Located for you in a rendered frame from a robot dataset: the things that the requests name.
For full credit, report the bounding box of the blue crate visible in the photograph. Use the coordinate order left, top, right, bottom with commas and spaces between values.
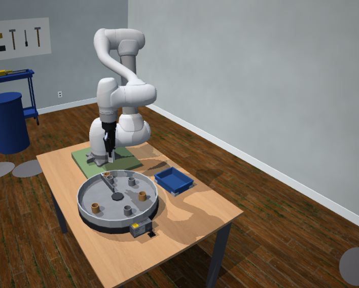
154, 167, 194, 197

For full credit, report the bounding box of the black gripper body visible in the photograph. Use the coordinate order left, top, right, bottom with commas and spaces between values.
101, 121, 117, 138

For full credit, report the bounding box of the grey metal bushing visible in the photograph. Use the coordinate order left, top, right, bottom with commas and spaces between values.
123, 205, 132, 216
106, 175, 114, 185
128, 177, 135, 187

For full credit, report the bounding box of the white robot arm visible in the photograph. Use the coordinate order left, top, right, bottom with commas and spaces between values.
85, 28, 157, 167

